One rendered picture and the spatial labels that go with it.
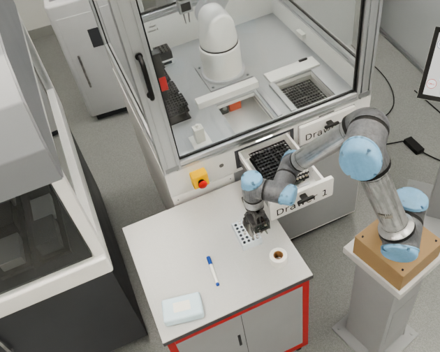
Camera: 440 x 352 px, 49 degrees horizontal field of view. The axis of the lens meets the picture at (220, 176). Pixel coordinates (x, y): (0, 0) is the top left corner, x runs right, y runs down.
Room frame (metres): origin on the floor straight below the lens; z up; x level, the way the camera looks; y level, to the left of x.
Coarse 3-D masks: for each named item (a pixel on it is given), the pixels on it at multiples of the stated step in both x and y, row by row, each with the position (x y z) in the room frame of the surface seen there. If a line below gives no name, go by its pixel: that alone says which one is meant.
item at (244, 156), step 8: (280, 136) 1.58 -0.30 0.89; (288, 136) 1.56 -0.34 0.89; (264, 144) 1.55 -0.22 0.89; (288, 144) 1.56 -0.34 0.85; (296, 144) 1.51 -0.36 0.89; (240, 152) 1.52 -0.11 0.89; (248, 152) 1.53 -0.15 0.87; (256, 152) 1.54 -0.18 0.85; (240, 160) 1.49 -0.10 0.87; (248, 160) 1.52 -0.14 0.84; (248, 168) 1.42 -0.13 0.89; (312, 168) 1.35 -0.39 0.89; (312, 176) 1.35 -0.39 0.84; (320, 176) 1.30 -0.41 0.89; (296, 184) 1.33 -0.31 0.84; (264, 200) 1.27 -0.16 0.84
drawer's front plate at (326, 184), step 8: (328, 176) 1.26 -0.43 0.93; (312, 184) 1.23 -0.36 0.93; (320, 184) 1.23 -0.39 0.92; (328, 184) 1.24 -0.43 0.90; (304, 192) 1.21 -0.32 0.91; (312, 192) 1.22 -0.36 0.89; (320, 192) 1.23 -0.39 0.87; (328, 192) 1.24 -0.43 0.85; (296, 200) 1.20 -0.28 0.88; (312, 200) 1.22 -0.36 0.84; (272, 208) 1.18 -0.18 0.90; (280, 208) 1.19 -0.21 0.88; (288, 208) 1.20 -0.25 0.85; (296, 208) 1.20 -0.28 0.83; (272, 216) 1.18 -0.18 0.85; (280, 216) 1.19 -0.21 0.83
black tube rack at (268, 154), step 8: (272, 144) 1.53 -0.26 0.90; (280, 144) 1.52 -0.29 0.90; (264, 152) 1.52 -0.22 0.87; (272, 152) 1.51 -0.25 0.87; (280, 152) 1.50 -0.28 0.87; (256, 160) 1.45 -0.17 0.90; (264, 160) 1.44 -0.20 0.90; (272, 160) 1.43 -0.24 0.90; (280, 160) 1.42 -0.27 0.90; (256, 168) 1.43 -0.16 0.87; (264, 168) 1.39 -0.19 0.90; (272, 168) 1.38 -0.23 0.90; (264, 176) 1.35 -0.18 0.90; (272, 176) 1.34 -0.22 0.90
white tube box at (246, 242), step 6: (234, 222) 1.22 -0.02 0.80; (234, 228) 1.19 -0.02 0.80; (240, 228) 1.18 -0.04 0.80; (240, 234) 1.16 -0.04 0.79; (258, 234) 1.14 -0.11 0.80; (240, 240) 1.12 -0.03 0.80; (246, 240) 1.12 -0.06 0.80; (252, 240) 1.11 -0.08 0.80; (258, 240) 1.11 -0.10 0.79; (246, 246) 1.10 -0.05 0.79; (252, 246) 1.11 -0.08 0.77
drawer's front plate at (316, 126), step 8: (336, 112) 1.62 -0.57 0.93; (344, 112) 1.62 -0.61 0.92; (320, 120) 1.59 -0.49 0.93; (336, 120) 1.61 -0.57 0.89; (304, 128) 1.57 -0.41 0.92; (312, 128) 1.58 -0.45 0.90; (320, 128) 1.59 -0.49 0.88; (304, 136) 1.57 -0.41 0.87; (312, 136) 1.58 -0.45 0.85; (304, 144) 1.57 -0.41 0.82
